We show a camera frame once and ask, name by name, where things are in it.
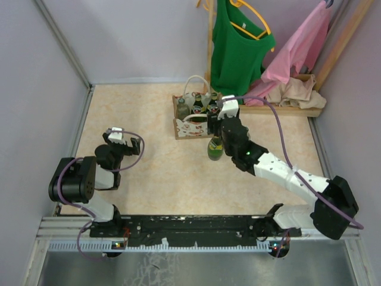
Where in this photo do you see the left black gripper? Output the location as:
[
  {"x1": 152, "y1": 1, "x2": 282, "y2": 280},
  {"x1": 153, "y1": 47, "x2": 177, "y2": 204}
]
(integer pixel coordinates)
[{"x1": 104, "y1": 134, "x2": 141, "y2": 170}]

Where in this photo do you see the dark green red-label bottle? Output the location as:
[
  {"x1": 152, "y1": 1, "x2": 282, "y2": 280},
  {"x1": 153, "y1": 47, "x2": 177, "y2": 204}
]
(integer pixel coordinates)
[{"x1": 207, "y1": 92, "x2": 219, "y2": 114}]

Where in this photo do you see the green Perrier bottle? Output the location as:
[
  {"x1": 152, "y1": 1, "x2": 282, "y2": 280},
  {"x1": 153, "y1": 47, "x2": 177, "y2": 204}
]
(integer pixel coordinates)
[{"x1": 207, "y1": 136, "x2": 224, "y2": 161}]

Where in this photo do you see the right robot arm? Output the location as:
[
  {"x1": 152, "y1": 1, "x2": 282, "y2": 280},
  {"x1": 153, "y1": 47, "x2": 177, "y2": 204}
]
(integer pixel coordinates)
[{"x1": 207, "y1": 114, "x2": 359, "y2": 240}]

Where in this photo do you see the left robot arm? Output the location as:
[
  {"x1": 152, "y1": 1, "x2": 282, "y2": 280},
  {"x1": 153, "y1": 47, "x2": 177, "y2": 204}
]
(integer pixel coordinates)
[{"x1": 48, "y1": 128, "x2": 145, "y2": 237}]

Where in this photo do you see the dark bottle in bag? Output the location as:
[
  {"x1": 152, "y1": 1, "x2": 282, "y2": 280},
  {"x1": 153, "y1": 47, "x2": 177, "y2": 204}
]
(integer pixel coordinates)
[{"x1": 191, "y1": 93, "x2": 207, "y2": 123}]

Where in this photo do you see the patterned canvas tote bag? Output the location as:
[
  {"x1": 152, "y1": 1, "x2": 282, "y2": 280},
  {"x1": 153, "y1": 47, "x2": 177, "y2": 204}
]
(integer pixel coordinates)
[{"x1": 172, "y1": 75, "x2": 221, "y2": 140}]

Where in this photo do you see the clear bottle in bag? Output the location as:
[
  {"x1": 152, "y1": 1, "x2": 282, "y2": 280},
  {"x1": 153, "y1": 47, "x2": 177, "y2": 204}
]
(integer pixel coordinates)
[{"x1": 177, "y1": 98, "x2": 191, "y2": 120}]

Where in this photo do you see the wooden clothes rack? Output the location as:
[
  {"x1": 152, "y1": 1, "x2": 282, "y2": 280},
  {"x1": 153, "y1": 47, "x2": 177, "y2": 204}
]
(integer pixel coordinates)
[{"x1": 208, "y1": 1, "x2": 374, "y2": 117}]

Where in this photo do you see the green tank top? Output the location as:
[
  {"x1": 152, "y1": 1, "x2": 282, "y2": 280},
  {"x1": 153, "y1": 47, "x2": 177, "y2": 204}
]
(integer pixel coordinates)
[{"x1": 211, "y1": 1, "x2": 276, "y2": 96}]

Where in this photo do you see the beige crumpled cloth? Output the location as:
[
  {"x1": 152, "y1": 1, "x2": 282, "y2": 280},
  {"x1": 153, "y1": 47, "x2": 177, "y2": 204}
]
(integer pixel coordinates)
[{"x1": 265, "y1": 74, "x2": 327, "y2": 109}]

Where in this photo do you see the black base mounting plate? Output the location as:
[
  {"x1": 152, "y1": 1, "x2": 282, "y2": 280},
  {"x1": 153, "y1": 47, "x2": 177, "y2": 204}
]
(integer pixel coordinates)
[{"x1": 90, "y1": 214, "x2": 285, "y2": 247}]

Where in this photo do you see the yellow clothes hanger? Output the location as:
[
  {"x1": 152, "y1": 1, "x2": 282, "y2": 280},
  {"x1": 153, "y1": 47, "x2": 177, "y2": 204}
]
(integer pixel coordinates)
[{"x1": 228, "y1": 1, "x2": 272, "y2": 41}]

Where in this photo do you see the pink shirt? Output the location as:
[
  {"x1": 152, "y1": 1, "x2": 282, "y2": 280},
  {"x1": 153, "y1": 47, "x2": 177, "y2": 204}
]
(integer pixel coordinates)
[{"x1": 243, "y1": 1, "x2": 331, "y2": 106}]

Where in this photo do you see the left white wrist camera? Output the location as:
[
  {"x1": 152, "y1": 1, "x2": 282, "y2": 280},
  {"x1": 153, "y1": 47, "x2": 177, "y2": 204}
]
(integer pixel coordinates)
[{"x1": 107, "y1": 127, "x2": 126, "y2": 145}]

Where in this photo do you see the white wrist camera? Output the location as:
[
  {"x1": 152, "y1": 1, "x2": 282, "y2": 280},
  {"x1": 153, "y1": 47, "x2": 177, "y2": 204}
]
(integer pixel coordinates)
[
  {"x1": 217, "y1": 95, "x2": 239, "y2": 120},
  {"x1": 107, "y1": 127, "x2": 126, "y2": 145}
]

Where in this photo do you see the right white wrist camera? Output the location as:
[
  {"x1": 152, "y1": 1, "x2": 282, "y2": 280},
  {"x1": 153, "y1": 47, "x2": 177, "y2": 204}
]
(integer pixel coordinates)
[{"x1": 217, "y1": 95, "x2": 239, "y2": 120}]

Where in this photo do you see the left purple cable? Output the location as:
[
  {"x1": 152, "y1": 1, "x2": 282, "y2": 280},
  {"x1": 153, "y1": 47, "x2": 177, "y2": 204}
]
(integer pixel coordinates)
[{"x1": 57, "y1": 128, "x2": 145, "y2": 261}]

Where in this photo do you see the purple cable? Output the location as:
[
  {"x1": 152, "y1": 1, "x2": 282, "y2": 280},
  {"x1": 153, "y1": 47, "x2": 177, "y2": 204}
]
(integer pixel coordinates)
[
  {"x1": 57, "y1": 128, "x2": 145, "y2": 261},
  {"x1": 216, "y1": 95, "x2": 364, "y2": 259}
]

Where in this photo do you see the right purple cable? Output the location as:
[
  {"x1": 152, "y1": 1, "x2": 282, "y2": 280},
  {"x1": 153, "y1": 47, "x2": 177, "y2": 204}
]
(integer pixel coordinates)
[{"x1": 216, "y1": 95, "x2": 364, "y2": 259}]

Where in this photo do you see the white cable duct strip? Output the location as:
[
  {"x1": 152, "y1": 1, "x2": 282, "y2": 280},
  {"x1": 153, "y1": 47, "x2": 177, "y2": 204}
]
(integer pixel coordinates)
[{"x1": 47, "y1": 240, "x2": 291, "y2": 253}]

